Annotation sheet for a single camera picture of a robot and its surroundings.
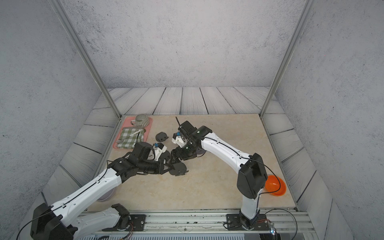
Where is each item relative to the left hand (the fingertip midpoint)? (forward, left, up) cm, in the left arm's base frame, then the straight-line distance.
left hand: (174, 169), depth 74 cm
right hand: (+4, -2, +1) cm, 5 cm away
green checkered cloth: (+33, +36, -17) cm, 51 cm away
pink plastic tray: (+47, +42, -17) cm, 66 cm away
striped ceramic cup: (+46, +29, -13) cm, 55 cm away
